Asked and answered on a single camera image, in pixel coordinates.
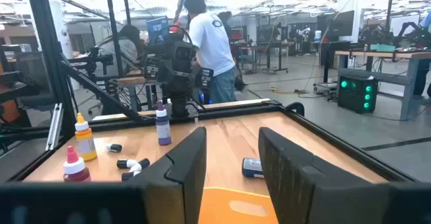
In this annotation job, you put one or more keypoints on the silver aluminium extrusion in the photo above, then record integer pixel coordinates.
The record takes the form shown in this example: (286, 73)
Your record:
(54, 130)

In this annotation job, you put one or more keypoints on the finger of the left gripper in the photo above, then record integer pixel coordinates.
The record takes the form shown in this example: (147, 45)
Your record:
(205, 78)
(152, 68)

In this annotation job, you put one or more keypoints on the black monitor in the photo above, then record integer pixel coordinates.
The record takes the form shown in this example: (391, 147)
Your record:
(341, 24)

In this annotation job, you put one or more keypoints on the small dark dropper bottle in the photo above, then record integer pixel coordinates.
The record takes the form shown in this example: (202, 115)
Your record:
(122, 163)
(116, 148)
(127, 176)
(144, 163)

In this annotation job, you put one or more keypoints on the large purple food coloring bottle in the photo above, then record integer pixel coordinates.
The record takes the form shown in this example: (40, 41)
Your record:
(163, 126)

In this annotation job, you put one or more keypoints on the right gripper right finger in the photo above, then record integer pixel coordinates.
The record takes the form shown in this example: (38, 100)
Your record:
(303, 190)

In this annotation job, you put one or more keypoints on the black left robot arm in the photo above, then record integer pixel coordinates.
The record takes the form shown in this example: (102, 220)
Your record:
(180, 99)

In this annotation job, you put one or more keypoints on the large red food coloring bottle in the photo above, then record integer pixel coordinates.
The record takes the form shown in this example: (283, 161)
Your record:
(76, 170)

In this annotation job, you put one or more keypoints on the wooden workbench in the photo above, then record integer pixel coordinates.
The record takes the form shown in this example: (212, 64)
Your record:
(387, 54)

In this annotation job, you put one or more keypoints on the blue-lit screen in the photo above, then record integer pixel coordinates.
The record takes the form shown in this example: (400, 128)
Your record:
(157, 29)

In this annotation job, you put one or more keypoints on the large yellow food coloring bottle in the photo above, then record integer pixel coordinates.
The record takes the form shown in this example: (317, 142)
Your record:
(85, 143)

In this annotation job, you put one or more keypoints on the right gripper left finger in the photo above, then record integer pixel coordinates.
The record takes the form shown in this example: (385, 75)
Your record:
(182, 183)

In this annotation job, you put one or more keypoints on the black computer tower green lights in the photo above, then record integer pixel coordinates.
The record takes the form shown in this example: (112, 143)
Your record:
(353, 96)

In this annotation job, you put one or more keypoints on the large blue food coloring bottle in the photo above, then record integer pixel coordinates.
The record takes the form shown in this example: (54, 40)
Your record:
(252, 167)

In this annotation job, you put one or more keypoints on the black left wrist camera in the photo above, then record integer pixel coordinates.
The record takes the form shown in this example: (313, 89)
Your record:
(183, 54)

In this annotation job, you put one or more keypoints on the black rig upright post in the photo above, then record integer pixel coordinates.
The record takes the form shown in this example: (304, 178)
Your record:
(47, 49)

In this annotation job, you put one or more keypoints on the black diagonal brace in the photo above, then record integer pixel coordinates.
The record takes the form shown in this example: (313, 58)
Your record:
(101, 94)

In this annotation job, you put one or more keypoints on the yellow plastic bin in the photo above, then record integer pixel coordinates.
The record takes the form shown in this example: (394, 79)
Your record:
(232, 207)

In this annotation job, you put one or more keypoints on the person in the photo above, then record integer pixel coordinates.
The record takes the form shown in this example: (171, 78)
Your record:
(212, 42)
(225, 17)
(124, 49)
(427, 20)

